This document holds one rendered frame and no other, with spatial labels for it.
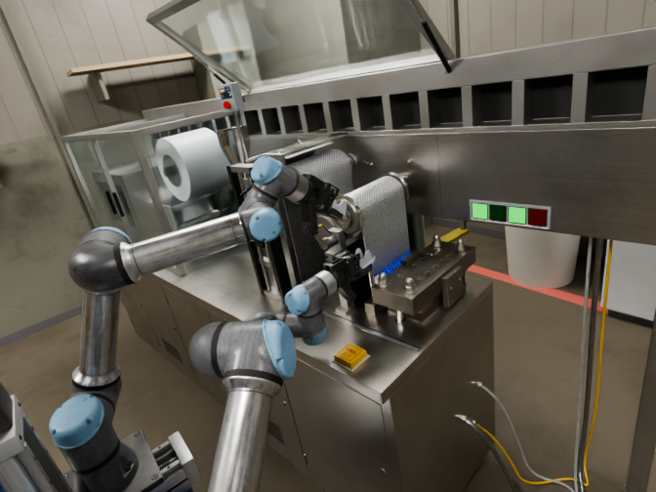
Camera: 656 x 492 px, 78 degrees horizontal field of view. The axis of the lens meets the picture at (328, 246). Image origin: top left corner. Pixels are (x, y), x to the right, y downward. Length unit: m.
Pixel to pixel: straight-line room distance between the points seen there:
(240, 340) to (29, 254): 3.64
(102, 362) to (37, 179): 3.14
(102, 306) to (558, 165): 1.26
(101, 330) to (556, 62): 1.35
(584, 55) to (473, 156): 0.38
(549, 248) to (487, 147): 1.87
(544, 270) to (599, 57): 2.18
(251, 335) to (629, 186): 1.00
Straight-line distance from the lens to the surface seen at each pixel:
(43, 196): 4.28
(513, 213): 1.39
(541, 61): 1.29
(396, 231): 1.46
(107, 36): 4.40
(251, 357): 0.81
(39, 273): 4.42
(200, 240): 0.96
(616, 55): 1.25
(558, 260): 3.24
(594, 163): 1.29
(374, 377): 1.19
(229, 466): 0.79
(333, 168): 1.53
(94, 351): 1.24
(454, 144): 1.42
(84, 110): 4.30
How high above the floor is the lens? 1.69
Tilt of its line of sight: 23 degrees down
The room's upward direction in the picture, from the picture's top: 11 degrees counter-clockwise
